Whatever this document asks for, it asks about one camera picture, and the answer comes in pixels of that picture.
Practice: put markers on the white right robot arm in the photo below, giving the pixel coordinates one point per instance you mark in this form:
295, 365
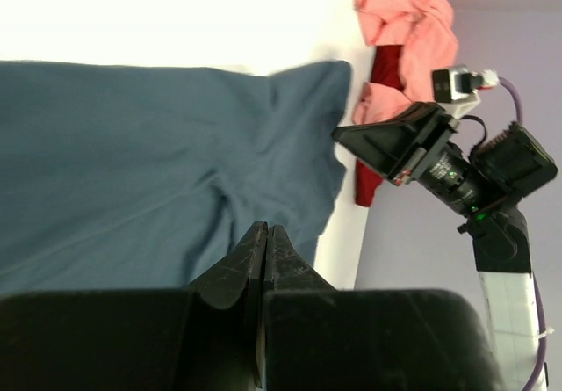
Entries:
514, 165

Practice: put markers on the red t shirt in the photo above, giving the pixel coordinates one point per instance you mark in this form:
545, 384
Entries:
385, 72

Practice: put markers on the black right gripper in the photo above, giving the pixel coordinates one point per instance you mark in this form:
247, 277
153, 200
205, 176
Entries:
416, 146

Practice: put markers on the pink t shirt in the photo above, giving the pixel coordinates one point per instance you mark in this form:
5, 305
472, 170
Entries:
423, 31

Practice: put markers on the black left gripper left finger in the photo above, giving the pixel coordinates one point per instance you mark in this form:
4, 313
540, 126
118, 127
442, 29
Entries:
205, 336

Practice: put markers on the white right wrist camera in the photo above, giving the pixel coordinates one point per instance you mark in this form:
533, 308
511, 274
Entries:
456, 88

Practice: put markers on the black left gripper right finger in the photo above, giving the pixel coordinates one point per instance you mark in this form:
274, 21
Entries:
319, 338

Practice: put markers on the teal blue t shirt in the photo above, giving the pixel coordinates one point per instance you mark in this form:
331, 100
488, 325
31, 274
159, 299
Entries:
130, 177

